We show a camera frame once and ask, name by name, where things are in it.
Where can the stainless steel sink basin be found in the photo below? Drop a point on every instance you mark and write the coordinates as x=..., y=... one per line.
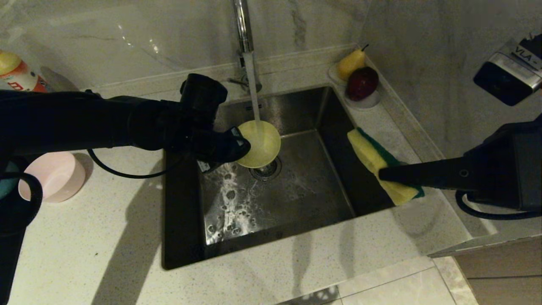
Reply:
x=296, y=203

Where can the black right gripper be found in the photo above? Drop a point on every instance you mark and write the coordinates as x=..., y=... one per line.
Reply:
x=508, y=169

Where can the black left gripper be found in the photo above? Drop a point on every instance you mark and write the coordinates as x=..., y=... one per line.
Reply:
x=207, y=144

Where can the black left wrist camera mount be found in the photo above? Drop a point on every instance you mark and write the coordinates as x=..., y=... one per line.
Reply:
x=203, y=97

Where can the chrome faucet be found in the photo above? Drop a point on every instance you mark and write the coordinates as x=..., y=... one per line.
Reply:
x=243, y=25

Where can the green and yellow sponge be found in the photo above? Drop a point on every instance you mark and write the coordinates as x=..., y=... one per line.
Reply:
x=372, y=156

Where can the small white dish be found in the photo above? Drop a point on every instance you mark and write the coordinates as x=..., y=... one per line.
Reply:
x=332, y=76
x=364, y=104

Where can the pink plastic bowl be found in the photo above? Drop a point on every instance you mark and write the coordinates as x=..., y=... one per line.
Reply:
x=59, y=176

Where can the round metal drain strainer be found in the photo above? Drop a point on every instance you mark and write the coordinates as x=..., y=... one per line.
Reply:
x=271, y=170

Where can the yellow plastic bowl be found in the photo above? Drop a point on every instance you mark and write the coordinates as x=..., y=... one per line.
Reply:
x=262, y=144

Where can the yellow pear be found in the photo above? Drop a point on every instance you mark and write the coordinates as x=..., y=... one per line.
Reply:
x=349, y=65

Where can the running water stream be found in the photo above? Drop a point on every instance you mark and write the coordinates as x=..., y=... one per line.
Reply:
x=254, y=84

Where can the blue plastic bowl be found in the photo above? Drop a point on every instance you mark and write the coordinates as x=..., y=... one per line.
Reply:
x=8, y=186

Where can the dark red apple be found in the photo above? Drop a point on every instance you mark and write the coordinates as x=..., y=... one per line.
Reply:
x=360, y=84

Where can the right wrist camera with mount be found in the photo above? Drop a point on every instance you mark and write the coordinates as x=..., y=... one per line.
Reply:
x=508, y=72

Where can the yellow-capped orange dish soap bottle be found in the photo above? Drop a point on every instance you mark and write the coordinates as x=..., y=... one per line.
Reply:
x=17, y=74

